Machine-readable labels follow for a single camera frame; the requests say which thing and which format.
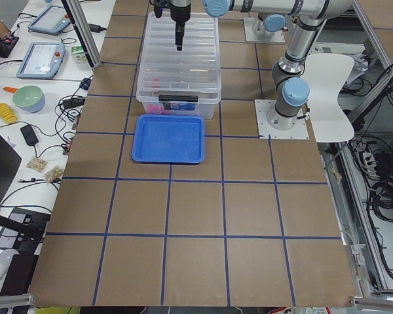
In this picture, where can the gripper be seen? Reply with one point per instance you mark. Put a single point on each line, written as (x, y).
(179, 14)

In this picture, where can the clear plastic box lid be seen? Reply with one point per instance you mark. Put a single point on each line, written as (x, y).
(180, 55)

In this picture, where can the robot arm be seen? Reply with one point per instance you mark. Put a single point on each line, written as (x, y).
(269, 24)
(291, 89)

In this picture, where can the clear plastic storage box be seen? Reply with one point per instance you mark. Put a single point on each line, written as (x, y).
(178, 81)

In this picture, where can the red block lone near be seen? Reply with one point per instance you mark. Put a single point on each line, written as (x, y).
(155, 83)

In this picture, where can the red block cluster lower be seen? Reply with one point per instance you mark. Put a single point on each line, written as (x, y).
(156, 109)

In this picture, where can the green carton box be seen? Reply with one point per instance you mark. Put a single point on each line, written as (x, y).
(78, 54)

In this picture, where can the blue plastic tray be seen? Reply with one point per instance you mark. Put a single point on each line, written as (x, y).
(170, 139)

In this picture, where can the teach pendant far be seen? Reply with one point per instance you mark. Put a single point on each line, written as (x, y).
(51, 21)

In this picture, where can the teach pendant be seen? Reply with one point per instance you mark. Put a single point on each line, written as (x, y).
(51, 21)
(42, 61)

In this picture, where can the teach pendant near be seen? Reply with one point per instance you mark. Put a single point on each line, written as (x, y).
(42, 61)

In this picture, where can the white plastic chair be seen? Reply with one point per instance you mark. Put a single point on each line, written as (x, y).
(326, 74)

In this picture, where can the green blue bowl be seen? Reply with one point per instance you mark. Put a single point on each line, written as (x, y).
(29, 98)

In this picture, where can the toy carrot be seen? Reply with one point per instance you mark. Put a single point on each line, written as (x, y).
(10, 89)

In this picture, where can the black power adapter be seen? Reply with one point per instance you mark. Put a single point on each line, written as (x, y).
(29, 135)

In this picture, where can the snack bag right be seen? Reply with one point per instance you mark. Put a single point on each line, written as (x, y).
(55, 173)

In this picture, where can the snack bag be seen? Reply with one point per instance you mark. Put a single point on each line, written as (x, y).
(55, 173)
(37, 164)

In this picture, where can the yellow toy corn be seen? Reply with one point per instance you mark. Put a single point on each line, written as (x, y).
(7, 114)

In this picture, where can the snack bag left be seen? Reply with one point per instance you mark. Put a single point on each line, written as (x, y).
(37, 164)

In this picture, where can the black box latch handle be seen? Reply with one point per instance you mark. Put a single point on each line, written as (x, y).
(165, 98)

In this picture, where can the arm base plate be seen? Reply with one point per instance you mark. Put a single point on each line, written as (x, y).
(273, 126)
(255, 32)

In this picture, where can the aluminium frame post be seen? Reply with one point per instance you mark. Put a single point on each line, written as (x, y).
(78, 20)

